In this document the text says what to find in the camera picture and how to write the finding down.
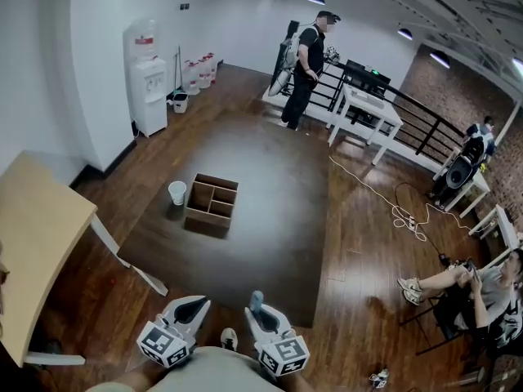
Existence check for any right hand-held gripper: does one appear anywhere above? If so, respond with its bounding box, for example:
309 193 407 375
244 304 308 378

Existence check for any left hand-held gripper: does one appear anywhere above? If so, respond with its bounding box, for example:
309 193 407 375
136 295 212 369

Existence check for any person's left forearm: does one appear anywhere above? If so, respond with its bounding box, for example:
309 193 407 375
116 365 171 392

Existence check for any person's shoe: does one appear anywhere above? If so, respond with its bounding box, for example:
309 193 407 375
220 327 239 353

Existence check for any person's beige shirt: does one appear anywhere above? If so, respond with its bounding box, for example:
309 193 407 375
85 345 288 392

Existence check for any wooden divided box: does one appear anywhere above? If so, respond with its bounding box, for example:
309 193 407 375
183 172 240 240

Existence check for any dark brown table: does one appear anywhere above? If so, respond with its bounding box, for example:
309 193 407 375
117 112 331 329

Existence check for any white paper cup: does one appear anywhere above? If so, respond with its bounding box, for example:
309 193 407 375
168 180 188 207

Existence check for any gripper with marker housing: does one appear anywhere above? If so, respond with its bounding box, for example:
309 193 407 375
369 367 391 388

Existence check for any light wood desk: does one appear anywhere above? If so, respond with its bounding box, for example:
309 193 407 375
0 149 169 369

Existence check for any black chair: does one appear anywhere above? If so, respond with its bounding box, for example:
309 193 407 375
398 287 491 357

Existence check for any white bucket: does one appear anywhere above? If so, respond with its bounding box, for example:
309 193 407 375
171 91 190 114

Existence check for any metal bottle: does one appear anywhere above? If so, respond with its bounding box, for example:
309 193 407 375
458 365 485 385

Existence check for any white water dispenser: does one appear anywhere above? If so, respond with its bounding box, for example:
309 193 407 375
128 57 169 138

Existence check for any white table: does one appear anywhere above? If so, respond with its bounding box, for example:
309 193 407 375
432 147 491 214
326 83 405 166
468 204 522 256

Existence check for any mop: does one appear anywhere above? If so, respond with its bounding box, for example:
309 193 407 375
173 46 183 97

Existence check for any black round device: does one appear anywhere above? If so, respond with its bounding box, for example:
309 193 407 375
431 136 485 208

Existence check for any black metal railing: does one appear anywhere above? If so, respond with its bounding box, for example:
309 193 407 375
285 57 467 167

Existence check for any black box device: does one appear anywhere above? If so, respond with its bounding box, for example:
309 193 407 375
345 59 391 97

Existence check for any large clear water bottle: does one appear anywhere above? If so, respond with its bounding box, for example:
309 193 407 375
123 18 159 63

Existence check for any white cable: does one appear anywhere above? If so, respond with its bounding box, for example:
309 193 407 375
329 155 471 243

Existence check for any black cable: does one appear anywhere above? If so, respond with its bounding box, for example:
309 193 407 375
393 181 447 257

